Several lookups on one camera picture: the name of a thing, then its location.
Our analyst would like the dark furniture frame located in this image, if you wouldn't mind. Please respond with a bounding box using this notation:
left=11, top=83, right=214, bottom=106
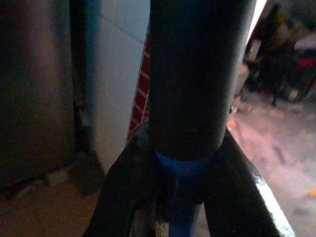
left=244, top=3, right=316, bottom=106

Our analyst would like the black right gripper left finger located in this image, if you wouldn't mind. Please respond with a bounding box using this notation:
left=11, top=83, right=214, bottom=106
left=83, top=123, right=160, bottom=237

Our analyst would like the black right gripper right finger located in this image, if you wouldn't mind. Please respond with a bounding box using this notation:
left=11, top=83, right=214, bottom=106
left=201, top=128, right=296, bottom=237

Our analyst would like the dark upright post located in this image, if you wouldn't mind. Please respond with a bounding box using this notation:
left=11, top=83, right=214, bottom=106
left=69, top=0, right=104, bottom=158

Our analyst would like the red tiled pillar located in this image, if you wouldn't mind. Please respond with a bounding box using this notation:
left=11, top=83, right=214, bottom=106
left=127, top=32, right=151, bottom=141

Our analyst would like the red bowl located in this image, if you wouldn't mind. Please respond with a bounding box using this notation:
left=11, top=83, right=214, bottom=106
left=296, top=57, right=316, bottom=69

